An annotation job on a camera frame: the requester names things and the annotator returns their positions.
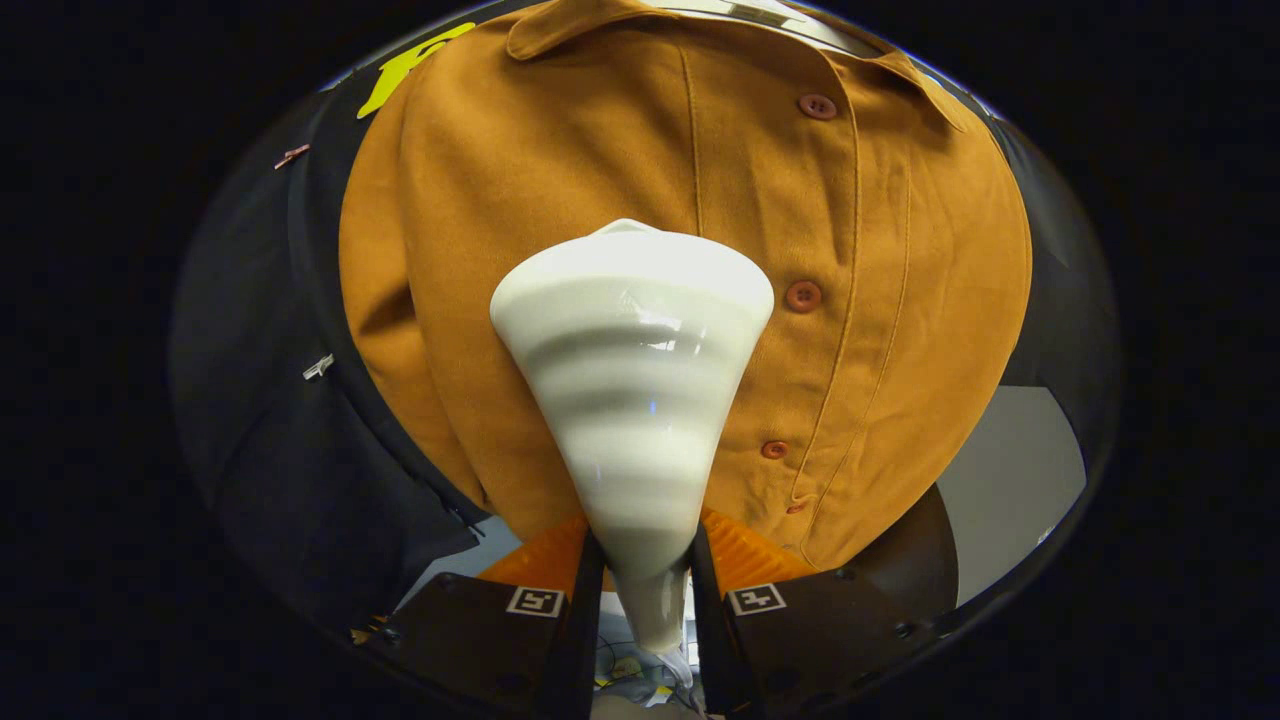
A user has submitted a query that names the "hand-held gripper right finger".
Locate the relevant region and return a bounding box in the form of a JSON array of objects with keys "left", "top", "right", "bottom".
[{"left": 690, "top": 507, "right": 946, "bottom": 717}]

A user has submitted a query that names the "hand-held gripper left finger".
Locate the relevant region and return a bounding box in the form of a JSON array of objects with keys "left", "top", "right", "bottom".
[{"left": 365, "top": 515, "right": 607, "bottom": 717}]

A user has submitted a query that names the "white garment steamer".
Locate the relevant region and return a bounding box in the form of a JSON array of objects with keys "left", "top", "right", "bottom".
[{"left": 490, "top": 218, "right": 776, "bottom": 686}]

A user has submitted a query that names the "brown button-up shirt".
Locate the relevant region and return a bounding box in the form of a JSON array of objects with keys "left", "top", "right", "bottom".
[{"left": 338, "top": 0, "right": 1033, "bottom": 571}]

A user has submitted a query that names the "black backdrop cloth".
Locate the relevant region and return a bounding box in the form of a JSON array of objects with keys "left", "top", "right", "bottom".
[{"left": 170, "top": 20, "right": 1121, "bottom": 641}]

